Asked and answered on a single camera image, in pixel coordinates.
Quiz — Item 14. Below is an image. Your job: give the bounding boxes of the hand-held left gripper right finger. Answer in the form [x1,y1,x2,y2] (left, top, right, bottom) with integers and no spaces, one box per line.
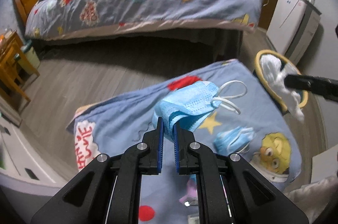
[173,122,309,224]

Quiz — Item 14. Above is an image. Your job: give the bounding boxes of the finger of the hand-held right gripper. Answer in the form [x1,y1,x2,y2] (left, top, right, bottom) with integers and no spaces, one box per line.
[284,74,338,103]

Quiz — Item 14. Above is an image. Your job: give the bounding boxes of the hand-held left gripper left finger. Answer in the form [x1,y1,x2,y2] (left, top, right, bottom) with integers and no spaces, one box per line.
[30,116,165,224]

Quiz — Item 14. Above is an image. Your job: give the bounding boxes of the purple packet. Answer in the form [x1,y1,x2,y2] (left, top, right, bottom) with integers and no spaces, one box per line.
[180,176,198,205]

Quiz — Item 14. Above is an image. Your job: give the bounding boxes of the blue face mask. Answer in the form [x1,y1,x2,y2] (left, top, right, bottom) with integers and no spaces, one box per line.
[213,126,256,153]
[153,81,247,143]

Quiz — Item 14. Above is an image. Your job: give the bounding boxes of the yellow rimmed teal trash bin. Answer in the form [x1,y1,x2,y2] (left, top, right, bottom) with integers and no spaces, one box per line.
[254,49,309,115]

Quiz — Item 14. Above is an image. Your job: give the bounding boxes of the blue printed cartoon cloth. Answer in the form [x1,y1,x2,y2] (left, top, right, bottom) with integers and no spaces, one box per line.
[66,59,303,224]

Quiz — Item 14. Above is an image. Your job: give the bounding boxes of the white box appliance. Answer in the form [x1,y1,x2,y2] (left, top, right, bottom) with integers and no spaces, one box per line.
[266,0,322,66]

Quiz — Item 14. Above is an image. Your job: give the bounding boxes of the wooden cabinet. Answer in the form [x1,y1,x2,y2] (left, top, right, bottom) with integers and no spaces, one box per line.
[252,0,280,30]

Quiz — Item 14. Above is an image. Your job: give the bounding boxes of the pale green waste bin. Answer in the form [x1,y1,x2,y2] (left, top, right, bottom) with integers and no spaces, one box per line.
[14,41,41,70]

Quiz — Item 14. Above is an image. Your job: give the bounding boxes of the wooden nightstand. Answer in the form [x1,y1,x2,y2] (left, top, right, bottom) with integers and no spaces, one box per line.
[0,30,40,111]

